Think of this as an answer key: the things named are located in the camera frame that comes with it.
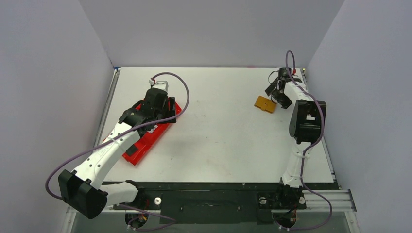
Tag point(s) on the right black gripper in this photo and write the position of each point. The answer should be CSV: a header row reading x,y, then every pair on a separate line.
x,y
279,93

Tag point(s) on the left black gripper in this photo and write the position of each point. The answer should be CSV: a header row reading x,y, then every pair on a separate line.
x,y
169,107

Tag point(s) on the yellow leather card holder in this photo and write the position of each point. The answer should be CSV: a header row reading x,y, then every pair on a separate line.
x,y
265,104

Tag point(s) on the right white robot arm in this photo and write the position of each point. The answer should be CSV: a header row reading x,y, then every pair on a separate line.
x,y
305,128

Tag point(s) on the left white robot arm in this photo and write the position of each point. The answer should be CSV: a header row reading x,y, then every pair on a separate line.
x,y
83,188

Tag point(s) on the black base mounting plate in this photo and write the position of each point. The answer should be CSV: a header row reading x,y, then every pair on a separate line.
x,y
209,217

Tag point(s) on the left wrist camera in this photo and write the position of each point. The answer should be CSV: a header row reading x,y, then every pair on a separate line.
x,y
162,85

